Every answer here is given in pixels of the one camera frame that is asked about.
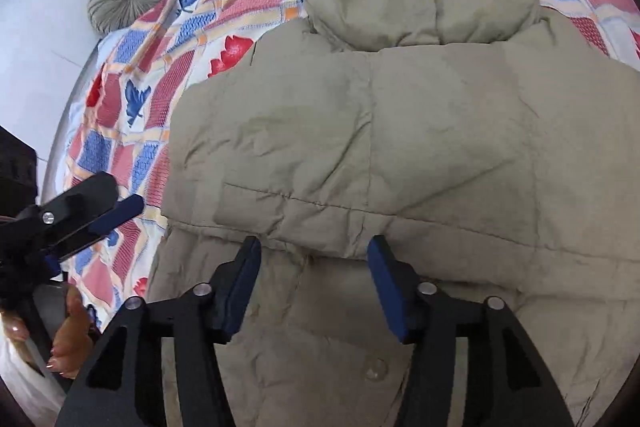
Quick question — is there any khaki puffer jacket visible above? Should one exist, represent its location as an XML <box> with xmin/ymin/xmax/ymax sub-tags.
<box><xmin>148</xmin><ymin>0</ymin><xmax>639</xmax><ymax>426</ymax></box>

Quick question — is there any person left hand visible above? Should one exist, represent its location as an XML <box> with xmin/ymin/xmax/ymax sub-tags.
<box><xmin>1</xmin><ymin>284</ymin><xmax>93</xmax><ymax>379</ymax></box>

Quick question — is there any leaf patterned patchwork quilt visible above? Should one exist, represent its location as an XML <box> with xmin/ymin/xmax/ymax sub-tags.
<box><xmin>56</xmin><ymin>0</ymin><xmax>639</xmax><ymax>324</ymax></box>

